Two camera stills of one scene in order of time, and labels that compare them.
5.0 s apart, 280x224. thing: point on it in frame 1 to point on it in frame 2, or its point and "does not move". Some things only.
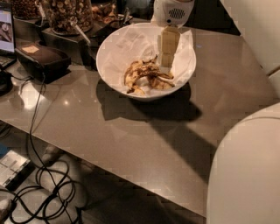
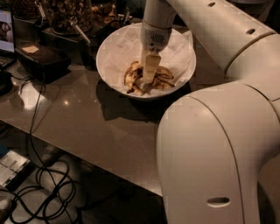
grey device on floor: (15, 169) does not move
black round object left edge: (6, 83) does not move
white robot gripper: (171, 13) to (154, 38)
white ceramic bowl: (129, 59) does not move
